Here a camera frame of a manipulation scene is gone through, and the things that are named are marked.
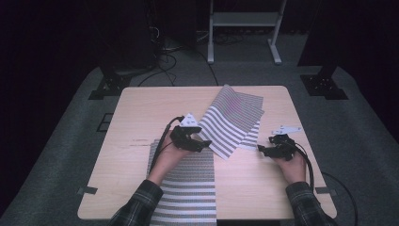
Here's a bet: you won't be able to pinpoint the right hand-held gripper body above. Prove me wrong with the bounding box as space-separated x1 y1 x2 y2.
267 124 304 162

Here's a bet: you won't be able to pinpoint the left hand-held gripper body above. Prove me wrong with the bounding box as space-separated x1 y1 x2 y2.
169 112 204 153

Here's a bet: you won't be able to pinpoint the striped woven placemat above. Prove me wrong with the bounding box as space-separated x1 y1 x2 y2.
197 84 265 162
146 138 218 226
237 91 265 151

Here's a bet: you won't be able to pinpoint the person's right hand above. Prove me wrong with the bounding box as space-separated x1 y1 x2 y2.
272 153 308 186

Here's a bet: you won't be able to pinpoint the person's left hand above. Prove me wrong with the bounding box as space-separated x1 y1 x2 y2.
147 130 191 186

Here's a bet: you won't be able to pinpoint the grey tape piece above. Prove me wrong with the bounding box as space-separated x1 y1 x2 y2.
76 186 99 196
314 186 339 198

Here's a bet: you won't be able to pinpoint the black stand base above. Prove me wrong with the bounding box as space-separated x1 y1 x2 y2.
299 64 350 102
88 65 135 102

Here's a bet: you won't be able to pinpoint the dark floor outlet cover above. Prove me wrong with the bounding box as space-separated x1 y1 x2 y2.
95 112 115 134

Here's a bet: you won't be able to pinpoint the white metal stand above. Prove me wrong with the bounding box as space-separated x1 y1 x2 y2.
206 0 288 66

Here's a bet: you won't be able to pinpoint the left hand-held gripper black cable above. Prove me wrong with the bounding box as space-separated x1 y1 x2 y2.
149 115 186 177

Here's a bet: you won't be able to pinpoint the hand-held gripper black cable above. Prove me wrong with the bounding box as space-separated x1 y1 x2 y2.
149 115 186 177
290 141 315 193

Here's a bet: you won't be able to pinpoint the right hand-held gripper black cable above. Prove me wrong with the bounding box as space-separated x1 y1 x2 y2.
290 141 315 193

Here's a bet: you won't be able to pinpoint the black floor cables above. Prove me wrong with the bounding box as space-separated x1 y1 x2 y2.
136 26 220 88

